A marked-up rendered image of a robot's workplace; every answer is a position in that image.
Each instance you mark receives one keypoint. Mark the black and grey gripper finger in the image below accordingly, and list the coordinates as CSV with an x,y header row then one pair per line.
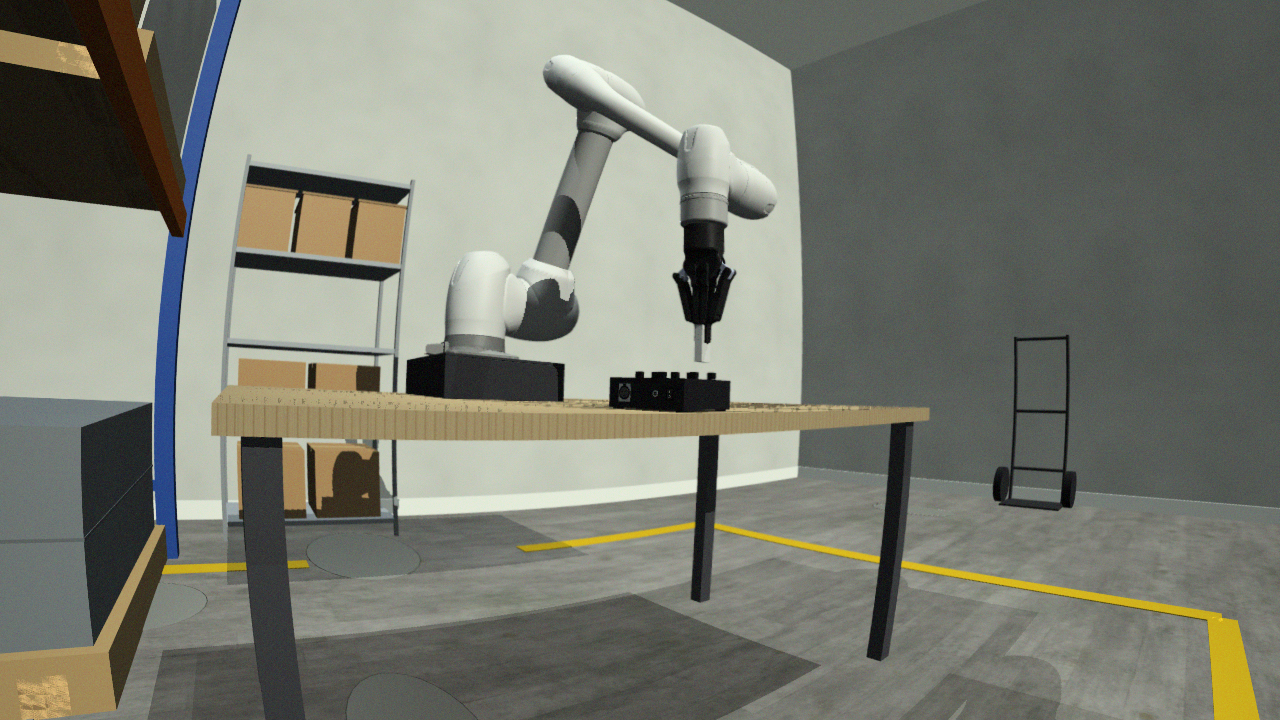
x,y
681,279
712,301

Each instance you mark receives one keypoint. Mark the dark grey lighting desk panel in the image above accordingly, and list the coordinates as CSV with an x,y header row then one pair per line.
x,y
675,393

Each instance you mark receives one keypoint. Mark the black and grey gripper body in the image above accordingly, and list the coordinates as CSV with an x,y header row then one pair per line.
x,y
704,242

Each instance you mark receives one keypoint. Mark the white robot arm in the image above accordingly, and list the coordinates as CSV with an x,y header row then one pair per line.
x,y
485,302

